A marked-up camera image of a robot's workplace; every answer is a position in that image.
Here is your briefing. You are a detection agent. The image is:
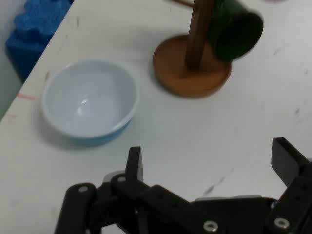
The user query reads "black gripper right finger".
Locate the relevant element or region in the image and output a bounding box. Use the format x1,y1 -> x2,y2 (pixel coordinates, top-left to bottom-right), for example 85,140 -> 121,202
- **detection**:
265,137 -> 312,234

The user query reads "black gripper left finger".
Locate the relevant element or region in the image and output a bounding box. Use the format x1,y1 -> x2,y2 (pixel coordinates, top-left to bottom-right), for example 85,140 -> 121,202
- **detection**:
55,146 -> 196,234

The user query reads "white and blue bowl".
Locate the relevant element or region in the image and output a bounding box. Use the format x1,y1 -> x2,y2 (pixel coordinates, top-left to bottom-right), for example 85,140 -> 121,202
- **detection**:
41,59 -> 141,147

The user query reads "brown wooden mug tree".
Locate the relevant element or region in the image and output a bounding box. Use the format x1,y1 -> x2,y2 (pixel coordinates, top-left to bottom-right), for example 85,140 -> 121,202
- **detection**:
153,0 -> 232,98

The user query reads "dark green enamel mug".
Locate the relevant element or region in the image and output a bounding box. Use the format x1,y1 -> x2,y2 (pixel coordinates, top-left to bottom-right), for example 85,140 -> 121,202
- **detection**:
208,0 -> 264,61

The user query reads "dark blue foam mat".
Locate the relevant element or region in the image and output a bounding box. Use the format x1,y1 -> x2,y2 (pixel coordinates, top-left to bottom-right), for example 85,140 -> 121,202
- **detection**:
5,0 -> 74,82

